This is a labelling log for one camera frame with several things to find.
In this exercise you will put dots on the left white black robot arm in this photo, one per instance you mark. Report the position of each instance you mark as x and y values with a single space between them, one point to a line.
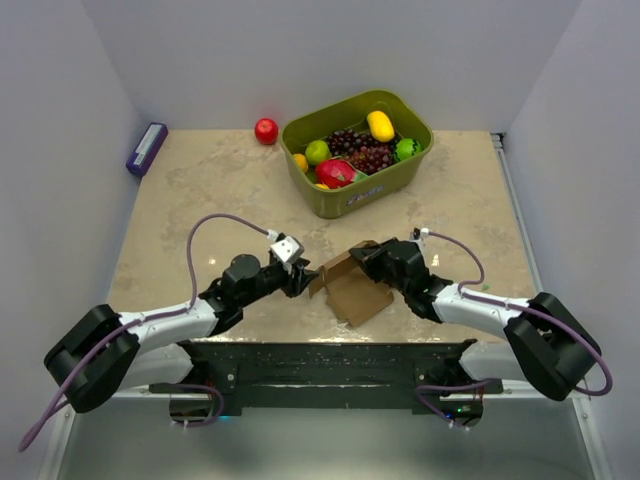
92 359

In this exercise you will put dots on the brown cardboard paper box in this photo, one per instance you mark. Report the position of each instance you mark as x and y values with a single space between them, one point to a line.
351 295

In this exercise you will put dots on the olive green plastic bin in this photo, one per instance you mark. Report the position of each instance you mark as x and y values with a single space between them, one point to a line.
351 113

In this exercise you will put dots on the red dragon fruit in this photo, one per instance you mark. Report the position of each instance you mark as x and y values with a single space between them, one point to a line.
336 173

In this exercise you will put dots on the purple white rectangular box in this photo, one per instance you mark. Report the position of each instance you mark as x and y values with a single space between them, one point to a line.
148 146

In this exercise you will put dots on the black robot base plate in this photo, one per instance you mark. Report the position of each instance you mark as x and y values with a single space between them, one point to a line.
397 376

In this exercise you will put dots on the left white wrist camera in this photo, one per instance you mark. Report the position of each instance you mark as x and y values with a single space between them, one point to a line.
287 250

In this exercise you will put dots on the small orange fruit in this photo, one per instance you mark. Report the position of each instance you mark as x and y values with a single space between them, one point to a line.
301 161

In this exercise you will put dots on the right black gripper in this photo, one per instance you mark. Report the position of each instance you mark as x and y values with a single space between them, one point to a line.
372 254

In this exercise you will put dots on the red apple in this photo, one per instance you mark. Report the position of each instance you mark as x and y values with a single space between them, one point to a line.
266 131

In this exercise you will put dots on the dark purple grape bunch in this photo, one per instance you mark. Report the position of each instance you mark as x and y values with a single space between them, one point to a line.
361 150

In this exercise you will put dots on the small green watermelon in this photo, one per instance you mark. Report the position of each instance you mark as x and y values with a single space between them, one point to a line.
405 149

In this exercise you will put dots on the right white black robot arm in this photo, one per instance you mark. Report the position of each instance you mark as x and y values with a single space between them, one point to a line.
545 345

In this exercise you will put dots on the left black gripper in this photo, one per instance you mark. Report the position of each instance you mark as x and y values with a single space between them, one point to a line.
296 281

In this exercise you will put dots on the yellow mango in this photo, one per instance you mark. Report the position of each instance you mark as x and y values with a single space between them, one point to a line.
380 126

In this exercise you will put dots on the green lime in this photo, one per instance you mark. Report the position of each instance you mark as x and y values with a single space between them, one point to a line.
317 152

